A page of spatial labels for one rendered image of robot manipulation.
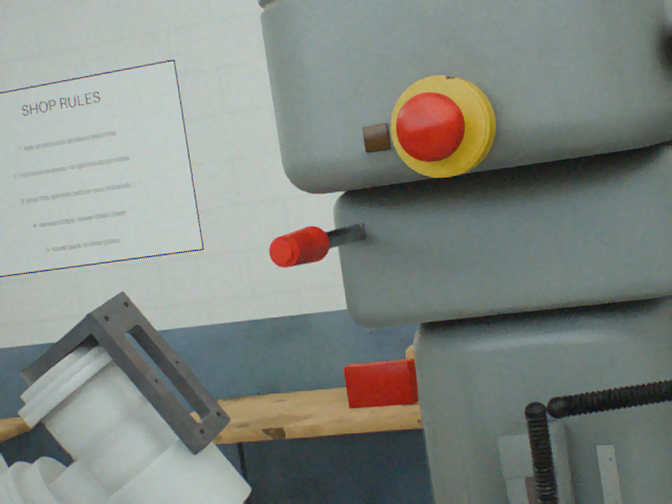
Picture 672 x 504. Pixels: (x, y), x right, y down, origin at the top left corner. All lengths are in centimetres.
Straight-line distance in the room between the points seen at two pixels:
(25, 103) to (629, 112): 546
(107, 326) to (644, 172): 38
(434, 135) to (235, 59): 494
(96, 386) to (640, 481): 43
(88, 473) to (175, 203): 515
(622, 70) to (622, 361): 23
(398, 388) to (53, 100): 218
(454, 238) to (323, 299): 469
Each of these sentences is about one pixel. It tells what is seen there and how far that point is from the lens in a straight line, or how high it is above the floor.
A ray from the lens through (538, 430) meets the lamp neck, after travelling 81.
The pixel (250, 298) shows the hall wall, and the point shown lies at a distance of 570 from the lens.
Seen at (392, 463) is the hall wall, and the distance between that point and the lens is 560.
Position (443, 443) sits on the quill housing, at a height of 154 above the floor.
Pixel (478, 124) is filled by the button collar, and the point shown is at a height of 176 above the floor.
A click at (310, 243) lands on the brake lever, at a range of 80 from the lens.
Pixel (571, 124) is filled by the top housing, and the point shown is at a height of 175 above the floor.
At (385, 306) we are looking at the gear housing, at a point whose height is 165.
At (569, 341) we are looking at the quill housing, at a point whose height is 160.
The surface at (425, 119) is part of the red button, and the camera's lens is 74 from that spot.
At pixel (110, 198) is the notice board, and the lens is 595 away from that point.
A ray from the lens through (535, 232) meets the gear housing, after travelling 88.
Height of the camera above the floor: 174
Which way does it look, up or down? 3 degrees down
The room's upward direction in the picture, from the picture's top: 8 degrees counter-clockwise
